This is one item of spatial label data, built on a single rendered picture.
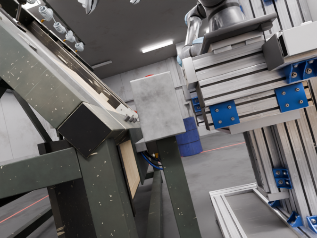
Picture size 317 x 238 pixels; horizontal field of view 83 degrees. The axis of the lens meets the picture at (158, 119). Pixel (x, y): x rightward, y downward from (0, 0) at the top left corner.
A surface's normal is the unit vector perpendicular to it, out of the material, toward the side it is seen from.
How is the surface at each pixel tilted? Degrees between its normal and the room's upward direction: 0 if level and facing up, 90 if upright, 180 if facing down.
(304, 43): 90
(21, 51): 90
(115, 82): 90
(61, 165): 90
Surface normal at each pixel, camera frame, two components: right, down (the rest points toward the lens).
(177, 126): 0.00, -0.04
